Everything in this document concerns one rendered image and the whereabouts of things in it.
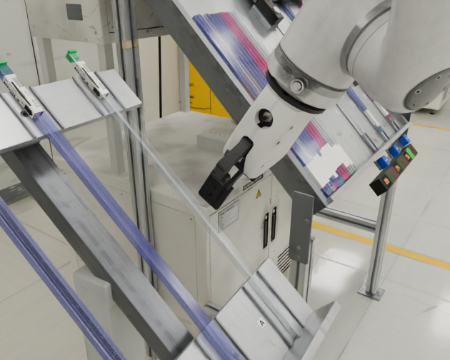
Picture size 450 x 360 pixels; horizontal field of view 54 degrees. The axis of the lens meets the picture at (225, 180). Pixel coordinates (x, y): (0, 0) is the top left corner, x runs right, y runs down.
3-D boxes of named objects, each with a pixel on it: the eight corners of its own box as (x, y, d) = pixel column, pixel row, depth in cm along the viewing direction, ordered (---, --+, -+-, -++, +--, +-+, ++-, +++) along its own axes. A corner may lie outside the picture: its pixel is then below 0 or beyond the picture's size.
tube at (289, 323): (64, 57, 62) (67, 51, 62) (72, 56, 64) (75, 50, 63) (294, 340, 59) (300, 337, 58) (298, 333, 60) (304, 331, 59)
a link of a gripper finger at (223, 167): (237, 151, 43) (214, 186, 46) (274, 127, 49) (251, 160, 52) (228, 143, 43) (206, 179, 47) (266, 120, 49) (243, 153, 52)
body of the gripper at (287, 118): (312, 114, 41) (253, 191, 48) (346, 92, 49) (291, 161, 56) (253, 65, 43) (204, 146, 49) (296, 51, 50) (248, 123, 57)
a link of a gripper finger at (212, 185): (231, 182, 46) (204, 220, 50) (246, 171, 49) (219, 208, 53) (209, 162, 47) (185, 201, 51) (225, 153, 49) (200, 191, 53)
